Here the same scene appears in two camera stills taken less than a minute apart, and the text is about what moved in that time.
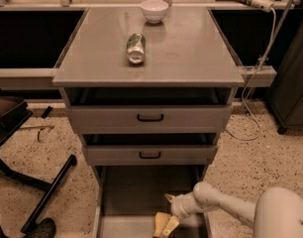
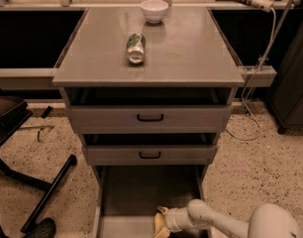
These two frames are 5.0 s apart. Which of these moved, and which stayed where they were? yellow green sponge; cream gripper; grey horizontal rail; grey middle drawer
Moved: cream gripper
Stayed: yellow green sponge; grey horizontal rail; grey middle drawer
